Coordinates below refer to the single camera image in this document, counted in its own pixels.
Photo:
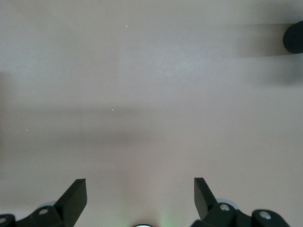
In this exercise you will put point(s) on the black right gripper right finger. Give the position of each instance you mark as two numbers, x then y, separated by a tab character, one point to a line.
203	198

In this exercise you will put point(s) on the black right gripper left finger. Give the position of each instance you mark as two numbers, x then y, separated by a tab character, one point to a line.
71	201

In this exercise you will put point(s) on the black round foam object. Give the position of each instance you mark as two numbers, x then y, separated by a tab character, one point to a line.
294	37

